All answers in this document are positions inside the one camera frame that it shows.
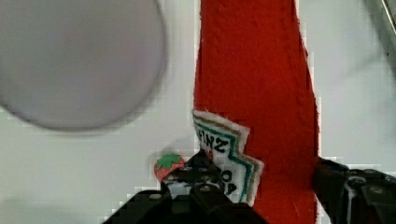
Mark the red plush ketchup bottle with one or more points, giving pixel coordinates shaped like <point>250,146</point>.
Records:
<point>255,110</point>

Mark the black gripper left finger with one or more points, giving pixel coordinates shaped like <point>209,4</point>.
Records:
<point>191,194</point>

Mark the grey oval plate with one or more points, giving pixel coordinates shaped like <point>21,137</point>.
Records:
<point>76,65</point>

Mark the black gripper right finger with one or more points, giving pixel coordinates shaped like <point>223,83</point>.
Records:
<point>355,196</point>

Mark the red strawberry toy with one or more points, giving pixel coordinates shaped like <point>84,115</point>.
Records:
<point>166,164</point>

